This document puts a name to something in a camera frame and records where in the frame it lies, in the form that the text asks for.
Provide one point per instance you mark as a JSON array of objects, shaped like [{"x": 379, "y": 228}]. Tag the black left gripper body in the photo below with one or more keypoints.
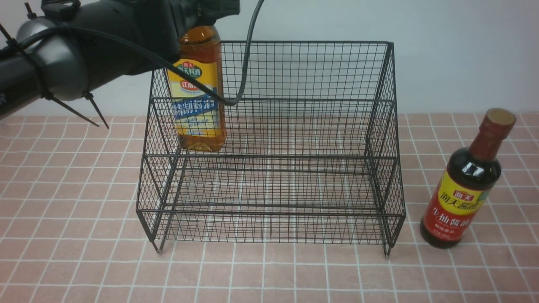
[{"x": 188, "y": 14}]

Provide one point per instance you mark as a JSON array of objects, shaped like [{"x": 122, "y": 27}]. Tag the amber cooking wine bottle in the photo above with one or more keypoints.
[{"x": 199, "y": 119}]

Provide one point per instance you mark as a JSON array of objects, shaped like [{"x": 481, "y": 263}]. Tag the dark soy sauce bottle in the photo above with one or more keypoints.
[{"x": 467, "y": 180}]

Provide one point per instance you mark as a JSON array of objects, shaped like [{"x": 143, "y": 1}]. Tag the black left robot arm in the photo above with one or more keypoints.
[{"x": 73, "y": 48}]

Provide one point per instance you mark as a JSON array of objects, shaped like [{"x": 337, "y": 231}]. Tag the black wire mesh rack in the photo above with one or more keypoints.
[{"x": 311, "y": 154}]

